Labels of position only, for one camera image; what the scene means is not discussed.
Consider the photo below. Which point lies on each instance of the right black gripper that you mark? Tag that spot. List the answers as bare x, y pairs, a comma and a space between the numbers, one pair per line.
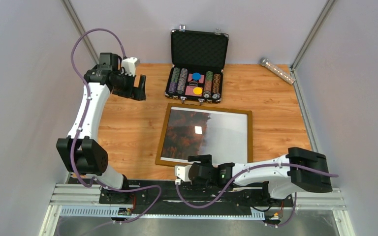
205, 161

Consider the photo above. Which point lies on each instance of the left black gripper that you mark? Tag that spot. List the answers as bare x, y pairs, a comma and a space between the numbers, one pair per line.
139, 96

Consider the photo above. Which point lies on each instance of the red forest photo print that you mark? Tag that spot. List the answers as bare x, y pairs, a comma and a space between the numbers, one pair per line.
205, 133

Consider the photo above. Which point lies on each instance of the light wooden picture frame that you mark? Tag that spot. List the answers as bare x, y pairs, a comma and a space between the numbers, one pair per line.
161, 136

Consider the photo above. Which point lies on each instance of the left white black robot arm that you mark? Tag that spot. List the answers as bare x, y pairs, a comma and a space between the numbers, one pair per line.
80, 151

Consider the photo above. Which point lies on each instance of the yellow round chip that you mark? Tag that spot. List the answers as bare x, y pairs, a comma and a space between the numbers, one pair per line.
197, 91

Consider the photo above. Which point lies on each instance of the blue round chip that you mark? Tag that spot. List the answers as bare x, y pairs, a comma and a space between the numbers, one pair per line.
196, 76

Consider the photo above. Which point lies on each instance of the black poker chip case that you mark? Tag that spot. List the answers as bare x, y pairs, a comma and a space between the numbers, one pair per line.
197, 52

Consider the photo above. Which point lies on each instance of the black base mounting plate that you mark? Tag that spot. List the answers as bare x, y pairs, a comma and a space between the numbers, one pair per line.
160, 198

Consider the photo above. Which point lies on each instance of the silver glitter tube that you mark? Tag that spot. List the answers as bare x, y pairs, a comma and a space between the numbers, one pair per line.
277, 71

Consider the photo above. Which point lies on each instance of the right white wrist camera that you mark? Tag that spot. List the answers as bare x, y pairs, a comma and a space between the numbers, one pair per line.
182, 174

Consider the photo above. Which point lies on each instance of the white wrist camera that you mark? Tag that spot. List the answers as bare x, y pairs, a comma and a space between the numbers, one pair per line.
130, 65
182, 174

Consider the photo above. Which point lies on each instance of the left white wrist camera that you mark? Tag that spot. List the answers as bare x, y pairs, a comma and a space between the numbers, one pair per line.
130, 65

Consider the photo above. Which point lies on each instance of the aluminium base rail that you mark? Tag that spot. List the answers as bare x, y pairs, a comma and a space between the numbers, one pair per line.
73, 199

